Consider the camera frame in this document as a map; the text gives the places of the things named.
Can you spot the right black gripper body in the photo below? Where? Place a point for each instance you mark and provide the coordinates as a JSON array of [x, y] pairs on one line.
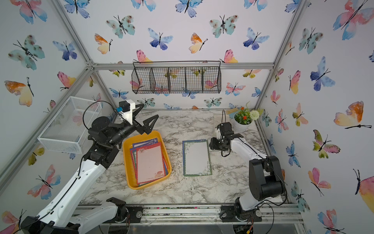
[[223, 139]]

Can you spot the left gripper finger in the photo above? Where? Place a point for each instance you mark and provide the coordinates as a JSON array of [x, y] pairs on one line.
[[149, 124], [138, 108]]

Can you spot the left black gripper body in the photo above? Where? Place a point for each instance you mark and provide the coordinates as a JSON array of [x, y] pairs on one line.
[[123, 131]]

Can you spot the yellow plastic storage tray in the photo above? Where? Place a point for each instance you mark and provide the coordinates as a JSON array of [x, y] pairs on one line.
[[130, 173]]

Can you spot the green floral stationery paper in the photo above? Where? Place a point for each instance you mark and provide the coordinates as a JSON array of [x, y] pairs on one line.
[[196, 158]]

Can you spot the red stationery paper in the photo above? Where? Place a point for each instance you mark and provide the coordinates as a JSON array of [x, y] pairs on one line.
[[150, 165]]

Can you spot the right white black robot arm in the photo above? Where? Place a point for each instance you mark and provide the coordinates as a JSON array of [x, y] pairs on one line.
[[265, 177]]

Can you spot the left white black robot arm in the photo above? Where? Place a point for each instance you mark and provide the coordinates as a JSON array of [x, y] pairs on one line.
[[57, 216]]

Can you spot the stack of stationery papers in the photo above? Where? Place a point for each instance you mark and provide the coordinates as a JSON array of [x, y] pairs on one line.
[[140, 145]]

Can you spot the white potted flower plant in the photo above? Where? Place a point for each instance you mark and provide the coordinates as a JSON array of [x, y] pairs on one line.
[[243, 117]]

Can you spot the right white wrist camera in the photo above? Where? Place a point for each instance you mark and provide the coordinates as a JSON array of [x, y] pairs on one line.
[[218, 133]]

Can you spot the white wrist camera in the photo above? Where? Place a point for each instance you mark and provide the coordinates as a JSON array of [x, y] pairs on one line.
[[218, 133], [125, 110]]

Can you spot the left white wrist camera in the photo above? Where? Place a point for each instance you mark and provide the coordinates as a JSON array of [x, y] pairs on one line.
[[125, 110]]

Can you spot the white mesh wall basket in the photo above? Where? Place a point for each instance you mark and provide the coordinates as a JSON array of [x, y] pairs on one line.
[[68, 129]]

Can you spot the black wire wall basket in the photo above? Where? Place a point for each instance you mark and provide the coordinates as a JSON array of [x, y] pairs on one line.
[[177, 77]]

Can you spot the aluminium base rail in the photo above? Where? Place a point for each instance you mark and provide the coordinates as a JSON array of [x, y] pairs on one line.
[[167, 214]]

